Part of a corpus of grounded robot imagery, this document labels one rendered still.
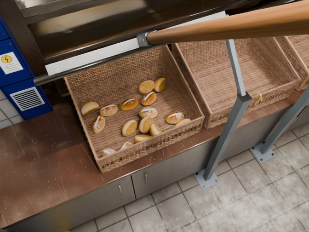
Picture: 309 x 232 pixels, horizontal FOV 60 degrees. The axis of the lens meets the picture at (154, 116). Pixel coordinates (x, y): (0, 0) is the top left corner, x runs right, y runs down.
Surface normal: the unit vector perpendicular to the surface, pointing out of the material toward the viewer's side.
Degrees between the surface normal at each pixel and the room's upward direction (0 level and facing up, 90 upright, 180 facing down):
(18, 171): 0
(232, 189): 0
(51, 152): 0
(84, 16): 70
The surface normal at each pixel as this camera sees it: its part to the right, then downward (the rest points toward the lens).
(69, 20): 0.39, 0.54
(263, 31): -0.78, 0.62
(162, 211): 0.00, -0.54
